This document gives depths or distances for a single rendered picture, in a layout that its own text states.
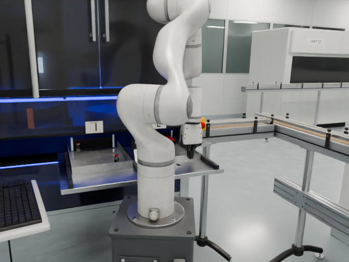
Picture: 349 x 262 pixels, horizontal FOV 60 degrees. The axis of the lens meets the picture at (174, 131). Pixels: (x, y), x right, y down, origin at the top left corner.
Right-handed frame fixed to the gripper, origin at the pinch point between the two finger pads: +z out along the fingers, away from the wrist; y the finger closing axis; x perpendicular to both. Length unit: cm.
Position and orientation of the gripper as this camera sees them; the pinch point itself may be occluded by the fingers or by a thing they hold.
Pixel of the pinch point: (190, 154)
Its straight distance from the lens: 143.7
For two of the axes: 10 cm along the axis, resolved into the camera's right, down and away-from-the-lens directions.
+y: -9.3, 0.5, -3.7
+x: 3.7, 2.0, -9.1
